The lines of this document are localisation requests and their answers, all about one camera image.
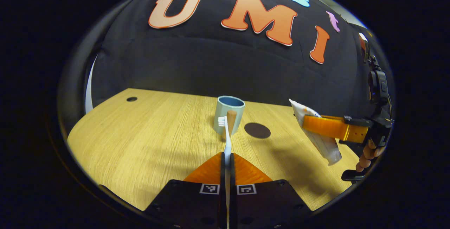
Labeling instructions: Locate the black backdrop cloth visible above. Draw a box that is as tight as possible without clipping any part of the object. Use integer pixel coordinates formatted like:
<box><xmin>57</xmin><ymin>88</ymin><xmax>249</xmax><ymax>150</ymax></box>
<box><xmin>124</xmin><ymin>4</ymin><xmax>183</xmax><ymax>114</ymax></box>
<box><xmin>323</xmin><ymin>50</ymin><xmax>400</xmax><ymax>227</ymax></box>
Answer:
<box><xmin>58</xmin><ymin>0</ymin><xmax>395</xmax><ymax>124</ymax></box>

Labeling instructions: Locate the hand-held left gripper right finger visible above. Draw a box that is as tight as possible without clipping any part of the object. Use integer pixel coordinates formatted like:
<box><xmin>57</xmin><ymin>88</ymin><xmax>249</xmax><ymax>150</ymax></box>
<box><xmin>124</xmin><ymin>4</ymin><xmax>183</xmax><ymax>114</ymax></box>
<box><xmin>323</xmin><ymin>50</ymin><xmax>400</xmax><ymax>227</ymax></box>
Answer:
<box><xmin>229</xmin><ymin>153</ymin><xmax>313</xmax><ymax>229</ymax></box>

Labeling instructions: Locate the white toothpaste tube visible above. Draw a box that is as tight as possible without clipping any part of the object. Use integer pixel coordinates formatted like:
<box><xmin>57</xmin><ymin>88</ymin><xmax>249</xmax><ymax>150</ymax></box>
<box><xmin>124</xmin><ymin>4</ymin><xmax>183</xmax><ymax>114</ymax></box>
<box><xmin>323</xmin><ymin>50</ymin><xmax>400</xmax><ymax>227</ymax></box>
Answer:
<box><xmin>289</xmin><ymin>99</ymin><xmax>342</xmax><ymax>166</ymax></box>

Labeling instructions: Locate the white toothbrush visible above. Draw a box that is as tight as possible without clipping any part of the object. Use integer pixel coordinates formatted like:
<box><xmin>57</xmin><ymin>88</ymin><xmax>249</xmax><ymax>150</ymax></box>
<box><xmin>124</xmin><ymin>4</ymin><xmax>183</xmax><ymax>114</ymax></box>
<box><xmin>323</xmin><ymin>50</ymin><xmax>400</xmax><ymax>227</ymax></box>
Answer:
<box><xmin>218</xmin><ymin>116</ymin><xmax>233</xmax><ymax>229</ymax></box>

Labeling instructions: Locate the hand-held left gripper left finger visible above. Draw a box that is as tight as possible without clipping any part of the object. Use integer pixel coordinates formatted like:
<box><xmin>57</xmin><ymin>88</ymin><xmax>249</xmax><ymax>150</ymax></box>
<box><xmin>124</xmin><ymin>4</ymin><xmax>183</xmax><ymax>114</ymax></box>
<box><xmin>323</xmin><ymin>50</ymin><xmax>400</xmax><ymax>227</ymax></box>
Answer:
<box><xmin>144</xmin><ymin>152</ymin><xmax>227</xmax><ymax>229</ymax></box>

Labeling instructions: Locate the dark round coaster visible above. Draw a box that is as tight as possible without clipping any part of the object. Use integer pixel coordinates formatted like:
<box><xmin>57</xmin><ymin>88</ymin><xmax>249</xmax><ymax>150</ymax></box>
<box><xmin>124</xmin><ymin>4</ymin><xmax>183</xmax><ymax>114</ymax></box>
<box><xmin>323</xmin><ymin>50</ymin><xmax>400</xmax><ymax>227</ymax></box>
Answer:
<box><xmin>244</xmin><ymin>122</ymin><xmax>271</xmax><ymax>139</ymax></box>

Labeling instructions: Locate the pale blue cup wooden handle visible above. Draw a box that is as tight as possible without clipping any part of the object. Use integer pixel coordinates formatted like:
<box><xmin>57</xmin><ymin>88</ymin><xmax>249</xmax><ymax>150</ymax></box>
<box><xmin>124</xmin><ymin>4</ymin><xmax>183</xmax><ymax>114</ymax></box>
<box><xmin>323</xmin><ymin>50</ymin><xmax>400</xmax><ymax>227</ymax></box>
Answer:
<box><xmin>213</xmin><ymin>96</ymin><xmax>245</xmax><ymax>140</ymax></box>

